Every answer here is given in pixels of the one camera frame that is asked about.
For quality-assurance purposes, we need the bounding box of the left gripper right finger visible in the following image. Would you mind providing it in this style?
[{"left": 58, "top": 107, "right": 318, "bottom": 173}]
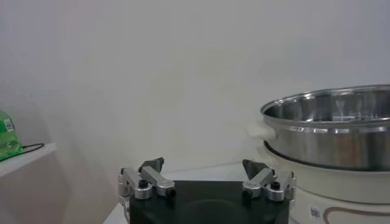
[{"left": 242, "top": 159, "right": 297, "bottom": 202}]

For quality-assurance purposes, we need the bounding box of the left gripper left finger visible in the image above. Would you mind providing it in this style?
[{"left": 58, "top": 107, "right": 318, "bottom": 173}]
[{"left": 118, "top": 156, "right": 177, "bottom": 222}]

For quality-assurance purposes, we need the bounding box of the stainless steel steamer basket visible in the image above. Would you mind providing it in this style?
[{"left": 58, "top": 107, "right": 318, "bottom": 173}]
[{"left": 260, "top": 84, "right": 390, "bottom": 171}]

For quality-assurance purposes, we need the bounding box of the cream electric cooking pot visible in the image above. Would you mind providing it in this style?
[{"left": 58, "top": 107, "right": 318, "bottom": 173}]
[{"left": 246, "top": 120, "right": 390, "bottom": 224}]

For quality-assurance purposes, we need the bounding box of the white side table with bottle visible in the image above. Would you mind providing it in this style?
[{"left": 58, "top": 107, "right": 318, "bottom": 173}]
[{"left": 0, "top": 142, "right": 71, "bottom": 224}]

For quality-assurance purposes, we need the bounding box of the green plastic bottle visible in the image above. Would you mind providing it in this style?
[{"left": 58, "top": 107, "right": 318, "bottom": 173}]
[{"left": 0, "top": 109, "right": 24, "bottom": 162}]

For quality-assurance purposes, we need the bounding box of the thin black cable loop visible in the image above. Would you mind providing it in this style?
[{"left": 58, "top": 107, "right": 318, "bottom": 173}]
[{"left": 0, "top": 142, "right": 46, "bottom": 163}]

